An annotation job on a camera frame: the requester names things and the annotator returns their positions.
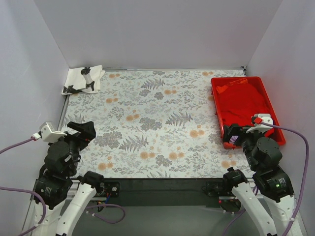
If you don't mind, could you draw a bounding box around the red plastic bin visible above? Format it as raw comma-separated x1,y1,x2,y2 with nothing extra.
210,76,286,150

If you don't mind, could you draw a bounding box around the white t-shirt with robot print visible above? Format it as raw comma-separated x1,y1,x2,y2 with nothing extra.
61,65,105,95

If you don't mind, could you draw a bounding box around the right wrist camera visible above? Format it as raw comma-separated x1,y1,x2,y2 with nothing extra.
246,114,273,134

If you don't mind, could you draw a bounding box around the aluminium frame rail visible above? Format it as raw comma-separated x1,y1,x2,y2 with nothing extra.
21,178,308,236

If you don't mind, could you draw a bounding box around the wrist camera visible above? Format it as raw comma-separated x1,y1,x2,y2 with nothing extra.
246,114,273,134
31,121,67,143

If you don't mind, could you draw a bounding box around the floral patterned table mat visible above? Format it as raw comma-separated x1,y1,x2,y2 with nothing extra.
60,69,252,178

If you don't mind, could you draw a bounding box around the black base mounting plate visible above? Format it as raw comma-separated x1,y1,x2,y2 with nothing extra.
92,178,234,207

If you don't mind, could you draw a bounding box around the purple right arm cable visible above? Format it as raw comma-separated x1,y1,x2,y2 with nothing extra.
221,118,310,236

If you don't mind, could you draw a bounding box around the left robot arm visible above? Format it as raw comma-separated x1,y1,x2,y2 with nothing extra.
32,121,105,236

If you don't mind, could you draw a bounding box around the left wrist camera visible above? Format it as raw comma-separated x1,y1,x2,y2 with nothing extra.
31,121,67,143

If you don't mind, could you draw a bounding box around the red t-shirt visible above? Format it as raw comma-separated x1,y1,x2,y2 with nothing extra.
211,77,276,133

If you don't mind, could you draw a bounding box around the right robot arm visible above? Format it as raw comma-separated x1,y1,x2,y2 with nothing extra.
222,124,302,236

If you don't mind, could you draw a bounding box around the lavender t-shirt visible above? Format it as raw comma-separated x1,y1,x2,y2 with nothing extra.
229,135,239,145

